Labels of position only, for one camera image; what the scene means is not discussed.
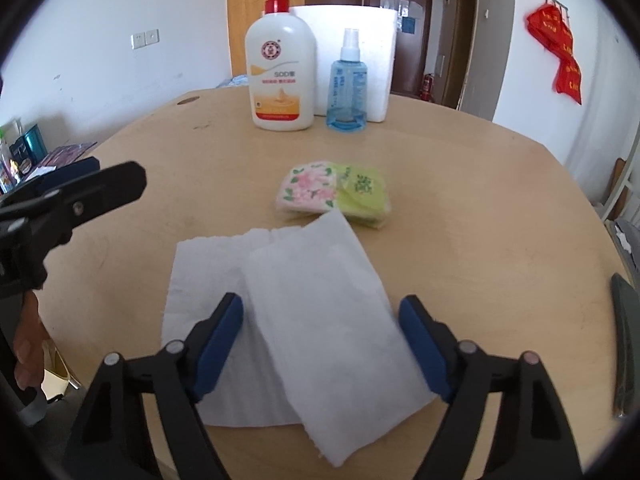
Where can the person's left hand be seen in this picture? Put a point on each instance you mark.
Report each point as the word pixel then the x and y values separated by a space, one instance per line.
pixel 30 345

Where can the white wall socket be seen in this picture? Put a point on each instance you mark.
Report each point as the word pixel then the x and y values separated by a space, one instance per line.
pixel 137 40

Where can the dark brown door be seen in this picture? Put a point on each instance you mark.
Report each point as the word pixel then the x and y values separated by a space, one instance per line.
pixel 420 60

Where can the metal wall hook rack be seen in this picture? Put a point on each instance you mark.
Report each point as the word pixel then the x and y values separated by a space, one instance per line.
pixel 556 1

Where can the dark magazine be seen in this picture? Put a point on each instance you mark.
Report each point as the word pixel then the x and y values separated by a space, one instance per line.
pixel 67 154

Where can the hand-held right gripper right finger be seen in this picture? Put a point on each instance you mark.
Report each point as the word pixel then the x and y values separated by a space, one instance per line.
pixel 425 345

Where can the white foam box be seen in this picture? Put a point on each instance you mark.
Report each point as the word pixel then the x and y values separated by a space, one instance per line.
pixel 375 50

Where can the red hanging banner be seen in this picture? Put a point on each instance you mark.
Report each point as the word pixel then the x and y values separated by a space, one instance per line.
pixel 560 50

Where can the clear blue spray bottle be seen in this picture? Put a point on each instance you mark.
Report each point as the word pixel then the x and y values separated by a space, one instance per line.
pixel 347 90

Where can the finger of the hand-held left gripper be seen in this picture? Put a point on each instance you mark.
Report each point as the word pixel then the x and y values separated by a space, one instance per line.
pixel 100 190
pixel 75 167

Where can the teal carton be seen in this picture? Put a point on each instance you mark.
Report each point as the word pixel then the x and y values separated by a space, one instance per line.
pixel 30 145

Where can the blue paper notice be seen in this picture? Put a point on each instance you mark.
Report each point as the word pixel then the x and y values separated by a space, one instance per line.
pixel 408 25

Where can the white lotion bottle red pump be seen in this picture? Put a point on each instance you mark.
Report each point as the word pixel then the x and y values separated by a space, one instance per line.
pixel 280 65

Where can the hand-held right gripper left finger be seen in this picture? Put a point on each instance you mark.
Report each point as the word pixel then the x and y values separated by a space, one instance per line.
pixel 222 340

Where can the green tissue packet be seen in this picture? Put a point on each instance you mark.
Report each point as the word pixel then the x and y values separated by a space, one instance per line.
pixel 362 195

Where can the red fire extinguisher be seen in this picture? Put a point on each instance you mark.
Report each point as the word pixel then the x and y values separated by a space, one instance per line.
pixel 427 89

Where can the white tissue sheet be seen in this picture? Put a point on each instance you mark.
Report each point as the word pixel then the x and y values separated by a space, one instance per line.
pixel 330 320
pixel 200 275

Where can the grey paper notice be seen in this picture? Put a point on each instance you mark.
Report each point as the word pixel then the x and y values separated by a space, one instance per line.
pixel 400 4

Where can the white chair frame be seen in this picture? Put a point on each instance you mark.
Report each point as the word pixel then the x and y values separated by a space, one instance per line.
pixel 622 180

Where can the cream coloured object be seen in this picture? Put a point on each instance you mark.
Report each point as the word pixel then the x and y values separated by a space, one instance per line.
pixel 57 375

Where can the pink floral tissue packet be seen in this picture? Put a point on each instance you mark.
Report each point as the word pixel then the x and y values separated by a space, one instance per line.
pixel 307 190

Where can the brown side door frame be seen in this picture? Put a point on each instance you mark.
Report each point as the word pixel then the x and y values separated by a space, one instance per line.
pixel 462 35

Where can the blue-grey bedding bundle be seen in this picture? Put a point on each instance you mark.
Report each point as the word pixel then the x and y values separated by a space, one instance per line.
pixel 236 81

